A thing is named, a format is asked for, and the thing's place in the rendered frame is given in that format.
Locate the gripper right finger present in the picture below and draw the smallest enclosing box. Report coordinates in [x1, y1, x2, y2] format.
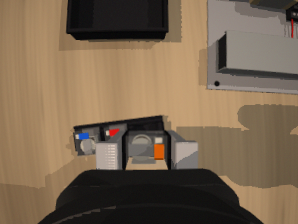
[164, 130, 198, 169]

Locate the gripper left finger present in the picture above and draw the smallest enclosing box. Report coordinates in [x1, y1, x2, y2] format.
[95, 131, 128, 170]

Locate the grey mounting plate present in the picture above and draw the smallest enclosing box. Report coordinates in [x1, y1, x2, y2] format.
[207, 0, 298, 94]

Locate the black open-top tray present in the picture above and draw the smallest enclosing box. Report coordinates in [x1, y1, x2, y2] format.
[66, 0, 168, 40]

